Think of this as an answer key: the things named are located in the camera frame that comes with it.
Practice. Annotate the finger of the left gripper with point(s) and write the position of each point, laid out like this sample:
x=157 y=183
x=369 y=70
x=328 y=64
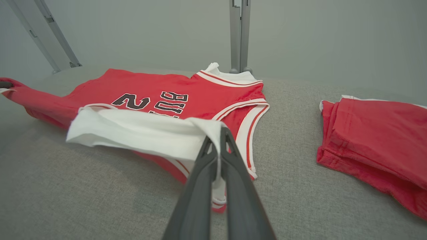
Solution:
x=6 y=85

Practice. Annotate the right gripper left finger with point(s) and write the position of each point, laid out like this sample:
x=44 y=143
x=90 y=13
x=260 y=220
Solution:
x=196 y=196

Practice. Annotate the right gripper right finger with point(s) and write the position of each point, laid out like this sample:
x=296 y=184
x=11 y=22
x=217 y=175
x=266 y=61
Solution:
x=243 y=206

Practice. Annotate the red jersey with white sleeves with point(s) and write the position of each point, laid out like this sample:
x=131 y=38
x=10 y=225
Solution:
x=150 y=83

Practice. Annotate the red shorts with white stripe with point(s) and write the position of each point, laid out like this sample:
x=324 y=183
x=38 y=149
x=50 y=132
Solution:
x=377 y=140

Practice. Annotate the grey metal stand pole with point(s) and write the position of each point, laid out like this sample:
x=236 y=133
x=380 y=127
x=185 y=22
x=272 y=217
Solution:
x=235 y=33

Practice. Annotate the grey metal stand frame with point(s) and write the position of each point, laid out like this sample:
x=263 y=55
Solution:
x=40 y=33

